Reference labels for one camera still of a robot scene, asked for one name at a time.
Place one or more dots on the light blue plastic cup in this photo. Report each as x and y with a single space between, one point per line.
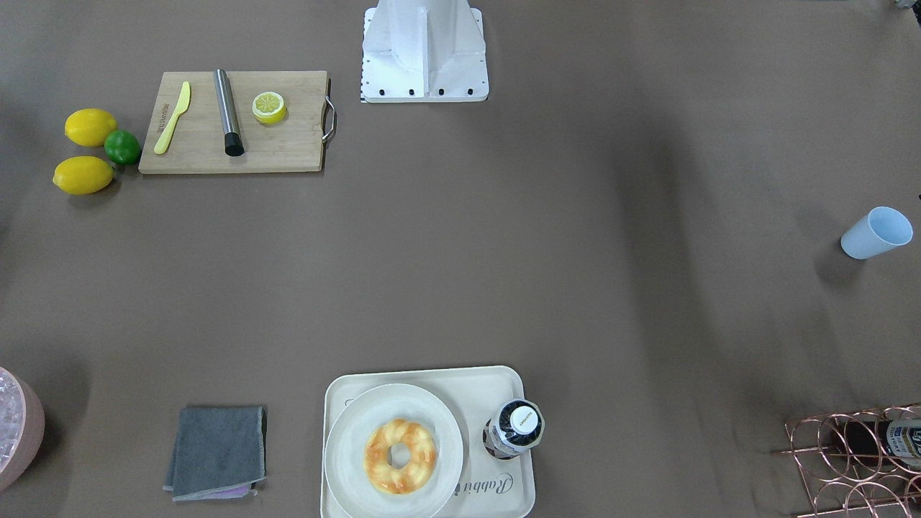
880 230

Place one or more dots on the pink bowl of ice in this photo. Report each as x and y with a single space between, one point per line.
22 427

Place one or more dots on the standing dark tea bottle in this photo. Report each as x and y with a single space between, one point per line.
515 429

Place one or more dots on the bamboo cutting board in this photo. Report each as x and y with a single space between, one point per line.
294 145

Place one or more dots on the cream round plate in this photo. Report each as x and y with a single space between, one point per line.
344 452

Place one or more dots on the glazed donut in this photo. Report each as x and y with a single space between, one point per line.
414 474

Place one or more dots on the cream serving tray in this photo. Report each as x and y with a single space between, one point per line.
487 486

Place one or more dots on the half lemon slice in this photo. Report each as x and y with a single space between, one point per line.
269 107

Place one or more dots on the steel muddler black tip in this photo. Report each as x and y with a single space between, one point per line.
233 145

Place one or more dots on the grey folded cloth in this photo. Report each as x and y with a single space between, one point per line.
219 452

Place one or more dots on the yellow plastic knife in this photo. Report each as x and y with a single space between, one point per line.
182 104

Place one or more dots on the green lime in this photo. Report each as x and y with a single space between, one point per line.
122 147

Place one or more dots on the whole lemon far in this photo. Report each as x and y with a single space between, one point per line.
83 175

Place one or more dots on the whole lemon near board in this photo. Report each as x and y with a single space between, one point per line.
90 127

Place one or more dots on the bottle lying in rack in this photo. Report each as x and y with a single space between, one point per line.
888 442

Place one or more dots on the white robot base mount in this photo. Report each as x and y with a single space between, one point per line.
423 52

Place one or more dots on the copper wire bottle rack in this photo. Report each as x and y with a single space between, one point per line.
844 466

